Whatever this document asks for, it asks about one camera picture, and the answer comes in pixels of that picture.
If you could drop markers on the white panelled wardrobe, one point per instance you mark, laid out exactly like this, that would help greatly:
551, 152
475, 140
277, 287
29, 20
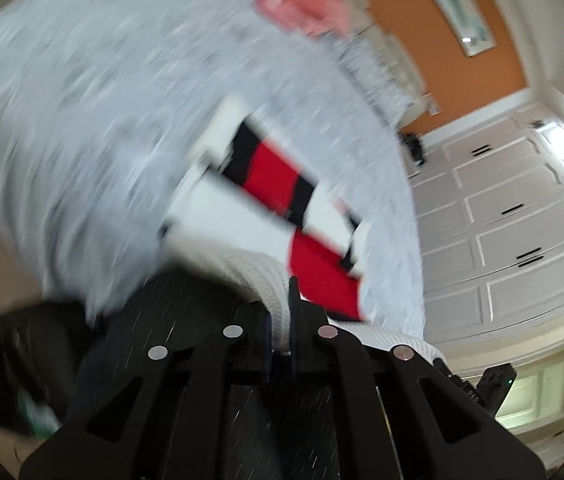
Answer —
490, 209

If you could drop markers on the grey patterned bed cover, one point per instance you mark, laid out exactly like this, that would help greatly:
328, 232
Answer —
100, 101

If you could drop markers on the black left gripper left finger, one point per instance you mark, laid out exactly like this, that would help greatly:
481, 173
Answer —
197, 413

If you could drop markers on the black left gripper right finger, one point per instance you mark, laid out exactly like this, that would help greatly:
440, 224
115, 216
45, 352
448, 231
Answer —
398, 416

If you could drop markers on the framed wall picture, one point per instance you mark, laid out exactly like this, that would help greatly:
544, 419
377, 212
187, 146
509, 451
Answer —
468, 24

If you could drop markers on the pink folded garment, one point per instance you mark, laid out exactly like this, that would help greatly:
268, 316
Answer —
311, 17

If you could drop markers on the white red black knit sweater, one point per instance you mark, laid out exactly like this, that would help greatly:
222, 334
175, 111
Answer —
246, 214

